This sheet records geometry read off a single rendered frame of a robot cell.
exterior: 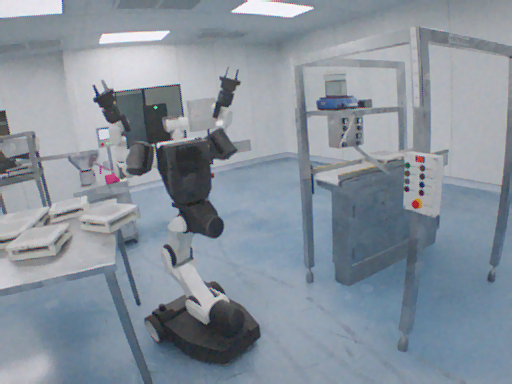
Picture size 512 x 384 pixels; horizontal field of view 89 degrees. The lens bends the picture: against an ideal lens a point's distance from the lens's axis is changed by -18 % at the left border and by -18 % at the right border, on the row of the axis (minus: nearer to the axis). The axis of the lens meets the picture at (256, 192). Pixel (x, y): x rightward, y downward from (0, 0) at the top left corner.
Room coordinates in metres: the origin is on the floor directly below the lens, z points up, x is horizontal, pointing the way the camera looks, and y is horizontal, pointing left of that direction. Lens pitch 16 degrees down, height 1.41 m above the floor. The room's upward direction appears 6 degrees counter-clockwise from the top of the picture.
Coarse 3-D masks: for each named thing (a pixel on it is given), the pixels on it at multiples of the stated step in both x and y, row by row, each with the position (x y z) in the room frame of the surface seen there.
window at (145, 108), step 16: (128, 96) 6.07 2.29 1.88; (144, 96) 6.24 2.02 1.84; (160, 96) 6.41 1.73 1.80; (176, 96) 6.59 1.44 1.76; (128, 112) 6.05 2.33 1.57; (144, 112) 6.21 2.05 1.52; (160, 112) 6.39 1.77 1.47; (176, 112) 6.56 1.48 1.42; (144, 128) 6.19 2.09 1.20; (160, 128) 6.36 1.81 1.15; (128, 144) 6.00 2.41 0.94
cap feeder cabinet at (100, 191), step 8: (80, 184) 3.41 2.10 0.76; (88, 184) 3.30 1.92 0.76; (96, 184) 3.26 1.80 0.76; (104, 184) 3.21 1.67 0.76; (112, 184) 3.21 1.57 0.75; (120, 184) 3.25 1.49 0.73; (128, 184) 3.30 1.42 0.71; (72, 192) 3.00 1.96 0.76; (80, 192) 3.02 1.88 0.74; (88, 192) 3.06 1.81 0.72; (96, 192) 3.11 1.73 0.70; (104, 192) 3.15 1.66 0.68; (112, 192) 3.20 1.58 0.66; (120, 192) 3.24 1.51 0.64; (128, 192) 3.29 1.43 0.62; (88, 200) 3.05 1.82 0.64; (96, 200) 3.10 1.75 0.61; (104, 200) 3.14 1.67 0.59; (120, 200) 3.23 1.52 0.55; (128, 200) 3.29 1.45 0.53; (128, 224) 3.25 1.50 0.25; (136, 224) 3.30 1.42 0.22; (128, 232) 3.23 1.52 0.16; (136, 232) 3.29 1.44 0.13; (136, 240) 3.31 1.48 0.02
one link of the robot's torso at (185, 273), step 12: (168, 252) 1.65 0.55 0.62; (192, 252) 1.76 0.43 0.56; (168, 264) 1.64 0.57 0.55; (180, 264) 1.72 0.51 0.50; (192, 264) 1.73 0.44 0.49; (180, 276) 1.65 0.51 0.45; (192, 276) 1.66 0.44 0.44; (192, 288) 1.60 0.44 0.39; (204, 288) 1.63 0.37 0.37; (192, 300) 1.55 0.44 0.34; (204, 300) 1.56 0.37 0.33
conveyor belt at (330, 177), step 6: (342, 168) 2.22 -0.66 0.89; (348, 168) 2.20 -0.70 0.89; (354, 168) 2.19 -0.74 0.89; (360, 168) 2.17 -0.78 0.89; (318, 174) 2.12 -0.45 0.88; (324, 174) 2.09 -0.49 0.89; (330, 174) 2.08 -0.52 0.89; (336, 174) 2.06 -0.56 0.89; (318, 180) 2.10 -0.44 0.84; (324, 180) 2.03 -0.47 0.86; (330, 180) 1.97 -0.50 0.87; (336, 180) 1.93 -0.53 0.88
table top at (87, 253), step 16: (96, 208) 1.86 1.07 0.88; (48, 224) 1.61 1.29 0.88; (80, 224) 1.56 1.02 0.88; (80, 240) 1.32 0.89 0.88; (96, 240) 1.30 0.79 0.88; (112, 240) 1.29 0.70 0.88; (0, 256) 1.18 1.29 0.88; (48, 256) 1.15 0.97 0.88; (64, 256) 1.14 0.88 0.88; (80, 256) 1.13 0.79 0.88; (96, 256) 1.12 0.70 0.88; (112, 256) 1.11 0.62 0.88; (0, 272) 1.01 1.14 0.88; (16, 272) 1.00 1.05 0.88; (32, 272) 1.00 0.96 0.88; (48, 272) 0.99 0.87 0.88; (64, 272) 0.99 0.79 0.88; (80, 272) 1.00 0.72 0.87; (96, 272) 1.02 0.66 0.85; (0, 288) 0.87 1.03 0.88; (16, 288) 0.90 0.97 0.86; (32, 288) 0.92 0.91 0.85
